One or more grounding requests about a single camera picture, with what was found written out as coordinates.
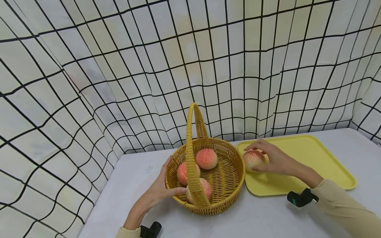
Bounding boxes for black wrist band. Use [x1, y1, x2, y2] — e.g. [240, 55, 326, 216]
[140, 221, 162, 238]
[287, 188, 319, 208]

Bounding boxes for yellow plastic tray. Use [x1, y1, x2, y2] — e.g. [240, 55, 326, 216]
[236, 135, 357, 197]

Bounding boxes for person's right hand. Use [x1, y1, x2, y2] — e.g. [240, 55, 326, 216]
[244, 139, 300, 176]

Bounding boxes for person's right forearm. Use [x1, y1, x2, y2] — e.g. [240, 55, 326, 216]
[294, 164, 381, 238]

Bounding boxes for person's left hand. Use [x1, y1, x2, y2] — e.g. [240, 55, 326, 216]
[139, 156, 188, 214]

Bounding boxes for pink peach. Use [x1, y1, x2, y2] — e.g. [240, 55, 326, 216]
[177, 162, 201, 186]
[186, 178, 212, 205]
[195, 148, 218, 170]
[243, 150, 266, 173]

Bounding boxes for yellow woven basket with handle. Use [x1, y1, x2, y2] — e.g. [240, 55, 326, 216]
[165, 103, 246, 216]

